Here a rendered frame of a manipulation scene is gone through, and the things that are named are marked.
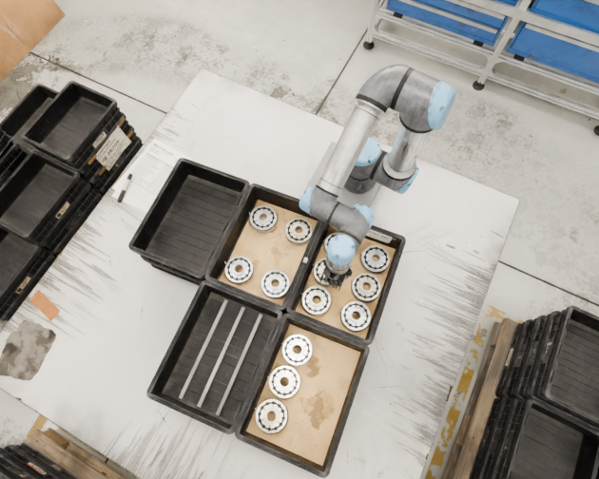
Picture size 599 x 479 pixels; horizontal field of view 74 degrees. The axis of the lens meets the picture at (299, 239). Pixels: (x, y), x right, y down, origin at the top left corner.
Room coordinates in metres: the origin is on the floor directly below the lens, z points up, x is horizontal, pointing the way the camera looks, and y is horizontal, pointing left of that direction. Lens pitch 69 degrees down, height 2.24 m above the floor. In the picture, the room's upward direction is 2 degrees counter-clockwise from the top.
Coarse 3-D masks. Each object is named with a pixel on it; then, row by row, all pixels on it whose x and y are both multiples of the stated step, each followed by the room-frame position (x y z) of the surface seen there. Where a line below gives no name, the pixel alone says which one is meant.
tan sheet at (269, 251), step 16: (240, 240) 0.54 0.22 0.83; (256, 240) 0.54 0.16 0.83; (272, 240) 0.53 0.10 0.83; (256, 256) 0.47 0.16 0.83; (272, 256) 0.47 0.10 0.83; (288, 256) 0.47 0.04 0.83; (224, 272) 0.42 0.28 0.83; (240, 272) 0.41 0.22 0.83; (256, 272) 0.41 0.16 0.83; (288, 272) 0.41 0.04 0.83; (240, 288) 0.35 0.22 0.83; (256, 288) 0.35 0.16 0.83
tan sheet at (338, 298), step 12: (324, 240) 0.52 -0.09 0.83; (372, 240) 0.52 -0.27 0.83; (324, 252) 0.48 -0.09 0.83; (360, 252) 0.47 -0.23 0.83; (360, 264) 0.43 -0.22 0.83; (312, 276) 0.39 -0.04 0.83; (384, 276) 0.38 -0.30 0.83; (348, 288) 0.34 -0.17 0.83; (300, 300) 0.30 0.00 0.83; (336, 300) 0.30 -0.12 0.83; (348, 300) 0.29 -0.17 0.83; (300, 312) 0.26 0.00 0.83; (336, 312) 0.26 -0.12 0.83; (372, 312) 0.25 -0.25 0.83; (336, 324) 0.21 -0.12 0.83; (360, 336) 0.17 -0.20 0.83
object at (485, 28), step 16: (400, 0) 2.26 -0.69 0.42; (416, 0) 2.23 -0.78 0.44; (432, 0) 2.18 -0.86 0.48; (448, 0) 2.12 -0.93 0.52; (512, 0) 1.97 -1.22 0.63; (416, 16) 2.21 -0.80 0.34; (432, 16) 2.16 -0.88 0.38; (448, 16) 2.11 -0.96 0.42; (464, 16) 2.08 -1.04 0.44; (480, 16) 2.03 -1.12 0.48; (496, 16) 1.98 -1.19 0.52; (464, 32) 2.06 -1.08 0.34; (480, 32) 2.01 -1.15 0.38; (496, 32) 1.96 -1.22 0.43
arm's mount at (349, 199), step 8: (328, 152) 0.95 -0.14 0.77; (320, 168) 0.88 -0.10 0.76; (312, 184) 0.80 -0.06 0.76; (376, 184) 0.79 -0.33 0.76; (344, 192) 0.76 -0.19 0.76; (368, 192) 0.76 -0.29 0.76; (376, 192) 0.75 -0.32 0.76; (344, 200) 0.73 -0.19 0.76; (352, 200) 0.73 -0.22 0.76; (360, 200) 0.72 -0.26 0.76; (368, 200) 0.72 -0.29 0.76
